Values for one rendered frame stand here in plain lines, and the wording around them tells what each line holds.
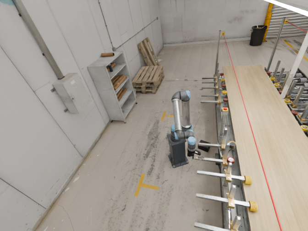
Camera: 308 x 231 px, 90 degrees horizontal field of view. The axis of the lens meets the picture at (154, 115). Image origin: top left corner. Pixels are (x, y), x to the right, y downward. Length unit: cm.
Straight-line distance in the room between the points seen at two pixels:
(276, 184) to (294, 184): 16
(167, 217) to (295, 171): 168
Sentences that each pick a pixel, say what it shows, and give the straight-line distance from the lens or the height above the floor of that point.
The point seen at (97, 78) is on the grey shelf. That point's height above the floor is 128.
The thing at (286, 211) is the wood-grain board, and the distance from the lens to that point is 197.
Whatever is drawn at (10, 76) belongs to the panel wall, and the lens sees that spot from 273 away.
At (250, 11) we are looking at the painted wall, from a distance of 922.
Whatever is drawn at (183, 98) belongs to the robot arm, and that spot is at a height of 138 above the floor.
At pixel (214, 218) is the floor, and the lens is 271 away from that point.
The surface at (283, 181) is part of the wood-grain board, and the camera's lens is 212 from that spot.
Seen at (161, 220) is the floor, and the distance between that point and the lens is 269.
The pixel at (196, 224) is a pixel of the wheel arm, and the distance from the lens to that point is 167.
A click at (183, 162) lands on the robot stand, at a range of 304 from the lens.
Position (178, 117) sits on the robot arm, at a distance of 198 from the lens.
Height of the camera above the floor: 256
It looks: 39 degrees down
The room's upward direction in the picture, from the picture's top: 11 degrees counter-clockwise
